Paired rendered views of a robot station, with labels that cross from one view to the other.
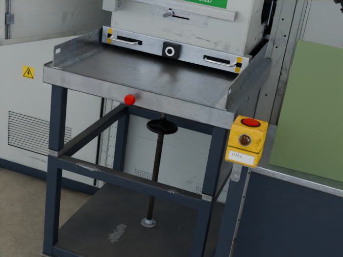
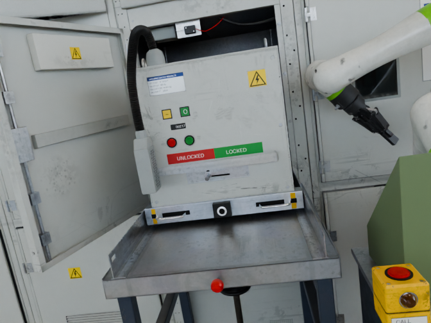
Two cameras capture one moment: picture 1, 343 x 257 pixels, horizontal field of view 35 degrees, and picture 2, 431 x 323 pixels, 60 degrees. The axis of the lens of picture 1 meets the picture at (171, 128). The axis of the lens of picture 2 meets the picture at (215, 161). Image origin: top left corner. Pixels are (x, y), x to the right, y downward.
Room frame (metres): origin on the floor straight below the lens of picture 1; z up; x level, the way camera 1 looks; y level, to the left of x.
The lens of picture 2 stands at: (0.65, 0.22, 1.31)
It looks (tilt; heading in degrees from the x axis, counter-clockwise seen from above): 12 degrees down; 351
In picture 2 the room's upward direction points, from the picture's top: 9 degrees counter-clockwise
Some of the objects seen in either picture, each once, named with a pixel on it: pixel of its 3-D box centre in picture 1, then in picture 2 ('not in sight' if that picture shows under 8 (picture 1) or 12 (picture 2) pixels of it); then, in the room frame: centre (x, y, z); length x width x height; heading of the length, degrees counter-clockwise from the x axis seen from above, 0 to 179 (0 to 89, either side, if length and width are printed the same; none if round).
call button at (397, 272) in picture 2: (250, 124); (398, 274); (1.24, -0.19, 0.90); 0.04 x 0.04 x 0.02
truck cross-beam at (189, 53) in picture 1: (174, 48); (222, 206); (1.87, 0.03, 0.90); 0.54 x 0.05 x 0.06; 74
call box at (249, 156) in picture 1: (246, 141); (399, 297); (1.24, -0.19, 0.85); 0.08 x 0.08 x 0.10; 75
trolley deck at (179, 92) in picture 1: (170, 69); (225, 227); (1.86, 0.04, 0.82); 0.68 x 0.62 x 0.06; 165
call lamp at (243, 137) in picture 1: (244, 140); (409, 302); (1.20, -0.18, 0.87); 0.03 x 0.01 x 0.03; 75
